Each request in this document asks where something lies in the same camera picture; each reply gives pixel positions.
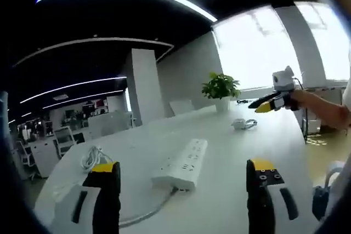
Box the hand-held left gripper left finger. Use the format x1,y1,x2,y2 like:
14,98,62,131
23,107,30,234
52,161,121,234

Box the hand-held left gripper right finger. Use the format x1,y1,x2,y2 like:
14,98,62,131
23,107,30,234
246,158,299,234

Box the white packet with label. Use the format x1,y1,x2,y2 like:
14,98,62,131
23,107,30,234
245,118,259,130

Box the white charger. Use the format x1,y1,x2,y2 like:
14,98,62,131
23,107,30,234
231,118,247,131

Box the white power strip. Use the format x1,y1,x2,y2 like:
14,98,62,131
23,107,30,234
151,138,208,192

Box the white desk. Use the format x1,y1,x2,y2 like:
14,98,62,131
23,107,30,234
34,99,316,234

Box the white desk partition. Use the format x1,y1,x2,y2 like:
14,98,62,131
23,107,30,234
87,110,133,139

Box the white plant pot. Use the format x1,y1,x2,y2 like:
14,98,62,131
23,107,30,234
214,96,231,113

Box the green leafy plant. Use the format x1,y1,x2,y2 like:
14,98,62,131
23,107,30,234
201,71,242,100

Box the dark grey object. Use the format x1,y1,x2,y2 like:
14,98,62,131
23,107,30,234
312,186,333,221

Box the white mesh office chair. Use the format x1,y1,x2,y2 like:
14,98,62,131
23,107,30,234
15,140,37,180
53,125,78,158

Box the coiled white cable bundle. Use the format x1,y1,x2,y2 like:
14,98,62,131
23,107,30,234
80,145,115,175

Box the white power strip cable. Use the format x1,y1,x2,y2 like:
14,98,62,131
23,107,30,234
119,186,180,228

